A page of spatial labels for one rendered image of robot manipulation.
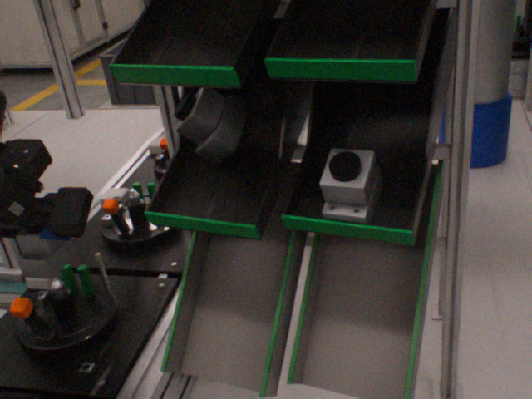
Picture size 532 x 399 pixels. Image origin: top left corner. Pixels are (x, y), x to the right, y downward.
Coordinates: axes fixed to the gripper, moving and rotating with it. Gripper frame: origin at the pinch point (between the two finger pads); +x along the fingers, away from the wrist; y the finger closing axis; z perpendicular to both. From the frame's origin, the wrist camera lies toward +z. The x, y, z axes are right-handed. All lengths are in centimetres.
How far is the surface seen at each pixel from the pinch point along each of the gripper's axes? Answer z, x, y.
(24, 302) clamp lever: -10.3, 0.1, -0.9
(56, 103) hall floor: 228, 296, 241
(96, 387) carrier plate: -18.7, 6.7, -9.7
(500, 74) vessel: 58, 47, -64
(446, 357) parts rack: -9, 17, -52
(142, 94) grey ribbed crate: 124, 143, 76
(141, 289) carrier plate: -2.7, 17.8, -7.3
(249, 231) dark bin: -4.5, -11.6, -32.2
